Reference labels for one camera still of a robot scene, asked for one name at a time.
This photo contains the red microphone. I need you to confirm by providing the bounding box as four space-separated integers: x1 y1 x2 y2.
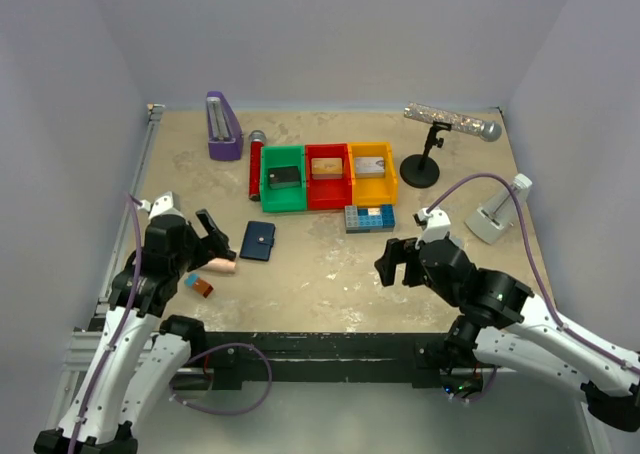
248 130 267 202

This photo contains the white metronome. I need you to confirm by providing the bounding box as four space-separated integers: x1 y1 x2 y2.
465 173 532 245

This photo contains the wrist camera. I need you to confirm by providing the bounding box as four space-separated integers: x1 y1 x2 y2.
414 208 451 247
137 191 183 220

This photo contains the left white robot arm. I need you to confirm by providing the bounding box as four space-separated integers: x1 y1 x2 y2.
33 209 236 453

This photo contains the green plastic bin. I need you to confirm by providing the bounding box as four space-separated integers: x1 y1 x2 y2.
260 145 307 213

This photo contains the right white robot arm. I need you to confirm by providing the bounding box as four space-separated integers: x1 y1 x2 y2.
374 238 639 432

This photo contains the gold credit card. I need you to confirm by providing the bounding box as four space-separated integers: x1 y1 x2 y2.
310 157 344 181

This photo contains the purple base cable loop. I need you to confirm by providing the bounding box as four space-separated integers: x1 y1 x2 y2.
168 342 274 416

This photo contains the black microphone stand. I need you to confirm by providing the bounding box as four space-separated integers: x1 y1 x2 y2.
400 122 452 189

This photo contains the purple metronome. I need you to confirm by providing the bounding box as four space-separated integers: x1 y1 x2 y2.
205 91 244 162

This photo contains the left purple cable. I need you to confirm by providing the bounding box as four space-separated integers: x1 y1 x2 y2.
64 192 151 454

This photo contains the orange blue toy block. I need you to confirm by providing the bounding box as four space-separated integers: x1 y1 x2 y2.
184 272 214 298

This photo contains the red plastic bin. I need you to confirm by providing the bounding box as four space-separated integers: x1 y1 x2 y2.
305 143 353 210

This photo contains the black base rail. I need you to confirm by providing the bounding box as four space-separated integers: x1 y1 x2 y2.
192 332 477 390

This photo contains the yellow plastic bin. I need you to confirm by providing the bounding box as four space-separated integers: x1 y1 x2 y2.
348 142 398 207

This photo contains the blue grey lego block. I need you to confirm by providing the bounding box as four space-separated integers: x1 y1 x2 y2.
344 204 396 233

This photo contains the pink microphone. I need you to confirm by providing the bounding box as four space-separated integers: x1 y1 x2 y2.
202 258 236 275

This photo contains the navy blue card holder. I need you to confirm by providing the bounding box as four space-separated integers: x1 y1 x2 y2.
239 221 276 262

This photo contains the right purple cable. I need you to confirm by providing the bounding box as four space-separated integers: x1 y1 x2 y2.
424 172 640 375

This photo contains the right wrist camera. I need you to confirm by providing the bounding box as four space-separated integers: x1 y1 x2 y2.
414 208 451 247

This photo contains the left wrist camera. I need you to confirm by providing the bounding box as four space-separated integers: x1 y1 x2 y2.
137 191 183 220

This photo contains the silver credit card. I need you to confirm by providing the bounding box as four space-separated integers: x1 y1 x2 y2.
354 156 386 179

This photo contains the black credit card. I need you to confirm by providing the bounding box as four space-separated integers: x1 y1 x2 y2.
267 166 301 190

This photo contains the glitter silver microphone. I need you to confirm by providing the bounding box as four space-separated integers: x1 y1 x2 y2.
404 102 502 142

